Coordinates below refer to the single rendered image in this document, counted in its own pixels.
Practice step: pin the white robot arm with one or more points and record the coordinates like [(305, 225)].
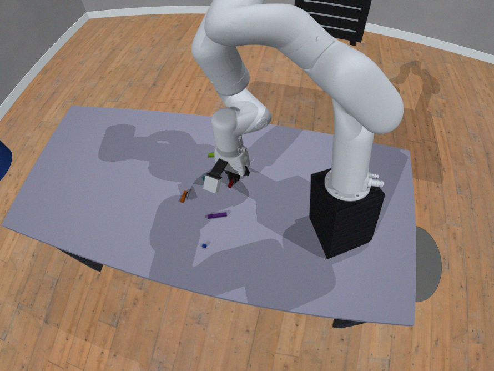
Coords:
[(359, 89)]

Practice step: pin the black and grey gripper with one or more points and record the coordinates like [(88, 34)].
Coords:
[(237, 166)]

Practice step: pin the purple rod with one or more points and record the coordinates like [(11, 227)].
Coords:
[(210, 216)]

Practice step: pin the orange rod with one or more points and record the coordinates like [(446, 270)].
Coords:
[(183, 196)]

